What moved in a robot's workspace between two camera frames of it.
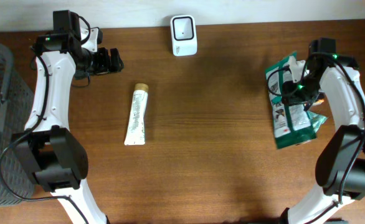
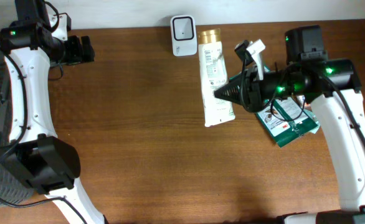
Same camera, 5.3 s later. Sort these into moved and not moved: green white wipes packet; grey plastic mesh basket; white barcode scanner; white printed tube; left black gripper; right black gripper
Moved: green white wipes packet; left black gripper; right black gripper; white printed tube
Not moved: white barcode scanner; grey plastic mesh basket
